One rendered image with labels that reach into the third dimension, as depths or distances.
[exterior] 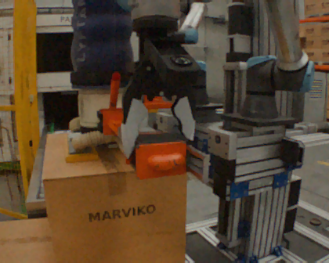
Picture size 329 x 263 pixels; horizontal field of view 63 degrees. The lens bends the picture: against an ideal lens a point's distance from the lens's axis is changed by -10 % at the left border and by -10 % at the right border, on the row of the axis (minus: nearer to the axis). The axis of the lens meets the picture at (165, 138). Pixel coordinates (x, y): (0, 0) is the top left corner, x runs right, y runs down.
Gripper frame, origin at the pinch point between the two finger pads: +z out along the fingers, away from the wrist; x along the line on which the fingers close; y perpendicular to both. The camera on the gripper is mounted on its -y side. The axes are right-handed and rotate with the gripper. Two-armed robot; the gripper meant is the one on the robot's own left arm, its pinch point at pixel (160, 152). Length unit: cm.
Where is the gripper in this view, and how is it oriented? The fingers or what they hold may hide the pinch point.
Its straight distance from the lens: 46.5
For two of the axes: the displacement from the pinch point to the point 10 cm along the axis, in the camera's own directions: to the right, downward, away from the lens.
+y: -3.3, -2.0, 9.2
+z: 0.0, 9.8, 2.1
